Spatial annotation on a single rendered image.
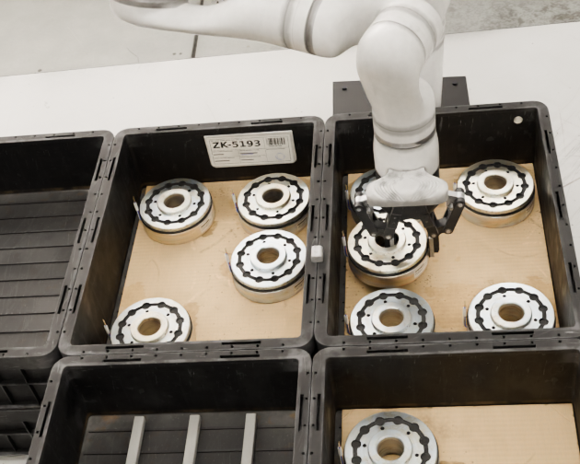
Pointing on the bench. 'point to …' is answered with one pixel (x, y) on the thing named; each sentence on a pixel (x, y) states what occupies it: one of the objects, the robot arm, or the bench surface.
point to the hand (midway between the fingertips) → (411, 243)
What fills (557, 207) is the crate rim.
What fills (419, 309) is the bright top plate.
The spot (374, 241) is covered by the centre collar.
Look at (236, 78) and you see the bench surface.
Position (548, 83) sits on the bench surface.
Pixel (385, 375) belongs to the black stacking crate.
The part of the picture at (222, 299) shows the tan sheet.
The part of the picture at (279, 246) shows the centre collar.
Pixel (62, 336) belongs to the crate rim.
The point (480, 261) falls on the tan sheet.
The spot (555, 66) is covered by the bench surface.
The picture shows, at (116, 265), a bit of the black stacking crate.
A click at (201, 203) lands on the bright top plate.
